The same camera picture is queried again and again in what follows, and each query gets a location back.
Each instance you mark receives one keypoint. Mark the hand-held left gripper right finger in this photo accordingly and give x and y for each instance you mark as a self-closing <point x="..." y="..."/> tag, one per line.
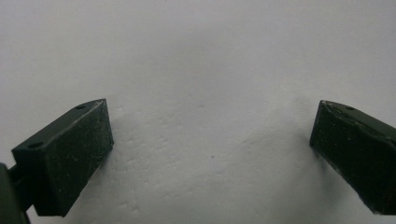
<point x="355" y="149"/>

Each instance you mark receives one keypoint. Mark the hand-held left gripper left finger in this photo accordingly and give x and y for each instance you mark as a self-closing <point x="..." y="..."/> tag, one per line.
<point x="68" y="155"/>

